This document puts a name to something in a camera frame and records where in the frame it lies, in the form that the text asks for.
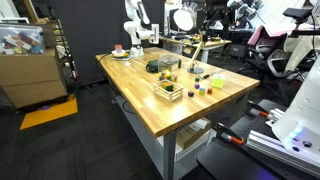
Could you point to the dark green zipper pouch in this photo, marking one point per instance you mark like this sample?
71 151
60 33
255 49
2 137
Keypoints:
152 66

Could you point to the cardboard box under table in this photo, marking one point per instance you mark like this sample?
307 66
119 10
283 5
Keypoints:
191 133

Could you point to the blue orange small cube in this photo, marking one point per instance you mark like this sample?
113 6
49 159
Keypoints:
201 91

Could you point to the black perforated breadboard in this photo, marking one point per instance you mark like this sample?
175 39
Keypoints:
224 160

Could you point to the aluminium extrusion rail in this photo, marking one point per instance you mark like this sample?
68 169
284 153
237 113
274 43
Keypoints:
280 151

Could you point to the clear plastic jar with blocks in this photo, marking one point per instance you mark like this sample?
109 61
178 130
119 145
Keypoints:
168 67

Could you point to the orange floor mat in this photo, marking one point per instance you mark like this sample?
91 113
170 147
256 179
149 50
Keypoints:
52 113

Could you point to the dark purple small cube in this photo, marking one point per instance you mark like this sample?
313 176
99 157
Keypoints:
190 94

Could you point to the large white-edged Rubik's cube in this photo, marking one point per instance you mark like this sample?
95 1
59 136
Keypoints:
218 81

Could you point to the orange black clamp near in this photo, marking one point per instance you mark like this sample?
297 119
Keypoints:
228 134

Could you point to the grey mesh office chair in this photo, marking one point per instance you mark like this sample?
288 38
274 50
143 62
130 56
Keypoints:
269 60

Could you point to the clear bin of toys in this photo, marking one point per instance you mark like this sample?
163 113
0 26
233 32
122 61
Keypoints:
21 39

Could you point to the brown cardboard box stack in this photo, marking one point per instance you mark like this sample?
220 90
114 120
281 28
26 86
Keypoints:
31 79

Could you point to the small dark Rubik's cube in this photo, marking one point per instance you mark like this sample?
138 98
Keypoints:
168 86

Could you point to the violet small cube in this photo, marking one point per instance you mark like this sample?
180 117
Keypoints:
196 86

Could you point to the orange black clamp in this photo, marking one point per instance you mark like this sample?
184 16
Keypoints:
257 107
228 134

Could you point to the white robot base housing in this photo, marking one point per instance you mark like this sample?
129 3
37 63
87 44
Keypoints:
304 111

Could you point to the green small cube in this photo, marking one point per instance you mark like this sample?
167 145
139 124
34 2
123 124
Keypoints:
197 79

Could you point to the red small cube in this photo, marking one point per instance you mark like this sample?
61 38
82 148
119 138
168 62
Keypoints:
209 91

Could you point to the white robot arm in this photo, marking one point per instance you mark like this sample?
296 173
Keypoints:
139 27

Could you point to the wooden slat box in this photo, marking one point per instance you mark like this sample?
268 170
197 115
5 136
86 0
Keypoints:
176 94

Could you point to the orange black clamp far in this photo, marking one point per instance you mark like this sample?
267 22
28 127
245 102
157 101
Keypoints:
257 107

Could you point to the pink cup on plates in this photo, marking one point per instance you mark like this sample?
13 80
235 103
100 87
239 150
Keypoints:
120 54

